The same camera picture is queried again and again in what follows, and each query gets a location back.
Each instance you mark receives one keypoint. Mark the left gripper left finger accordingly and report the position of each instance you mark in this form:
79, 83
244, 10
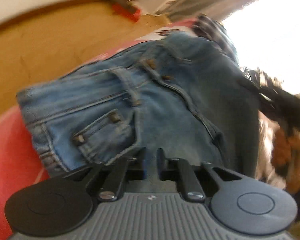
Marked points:
123, 170

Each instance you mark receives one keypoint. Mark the operator right hand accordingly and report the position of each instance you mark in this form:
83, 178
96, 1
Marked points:
286, 151

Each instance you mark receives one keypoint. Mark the blue denim jeans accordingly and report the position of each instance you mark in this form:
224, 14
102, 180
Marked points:
179, 93

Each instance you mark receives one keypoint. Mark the pink floral bed blanket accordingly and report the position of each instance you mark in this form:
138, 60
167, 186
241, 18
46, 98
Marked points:
19, 162

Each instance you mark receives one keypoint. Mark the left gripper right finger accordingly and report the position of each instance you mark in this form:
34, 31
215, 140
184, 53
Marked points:
182, 173

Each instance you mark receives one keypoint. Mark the plaid checkered garment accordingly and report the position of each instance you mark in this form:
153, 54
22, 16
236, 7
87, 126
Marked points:
212, 30

